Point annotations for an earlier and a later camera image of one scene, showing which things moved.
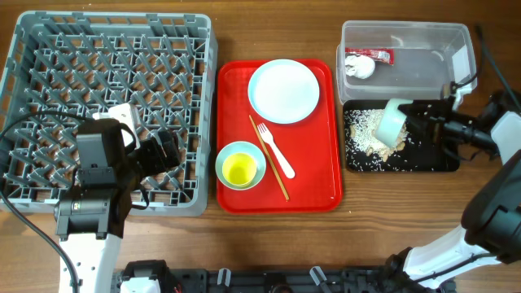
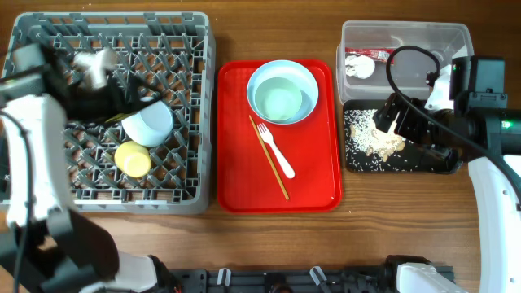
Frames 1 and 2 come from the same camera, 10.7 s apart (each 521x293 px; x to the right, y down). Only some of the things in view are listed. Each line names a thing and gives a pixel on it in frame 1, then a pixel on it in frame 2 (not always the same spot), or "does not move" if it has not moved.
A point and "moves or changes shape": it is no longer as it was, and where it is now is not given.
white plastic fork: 267,136 does not move
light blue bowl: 243,147 → 151,125
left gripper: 152,148 → 116,108
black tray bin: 418,150 does not move
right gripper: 435,120 → 408,128
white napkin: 360,67 does not move
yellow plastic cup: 239,168 moves or changes shape
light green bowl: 392,120 moves or changes shape
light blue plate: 283,91 does not move
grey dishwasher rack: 64,67 does not move
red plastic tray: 312,146 does not move
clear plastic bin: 387,60 does not move
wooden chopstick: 260,140 does not move
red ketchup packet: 384,54 does not move
